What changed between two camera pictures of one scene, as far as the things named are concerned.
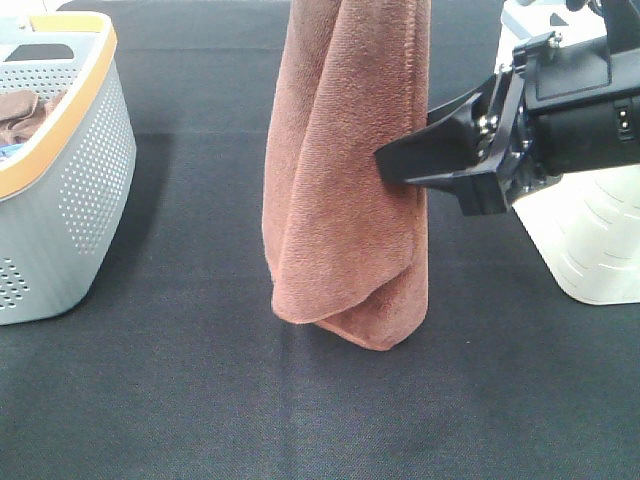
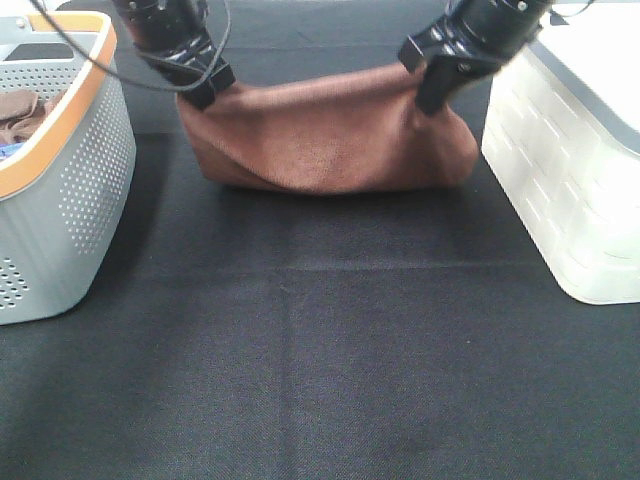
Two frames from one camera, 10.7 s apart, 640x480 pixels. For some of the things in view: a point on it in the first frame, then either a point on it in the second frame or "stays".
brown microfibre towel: [347, 246] → [343, 133]
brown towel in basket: [21, 113] stays
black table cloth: [172, 365] stays
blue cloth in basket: [7, 149] stays
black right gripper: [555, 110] → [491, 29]
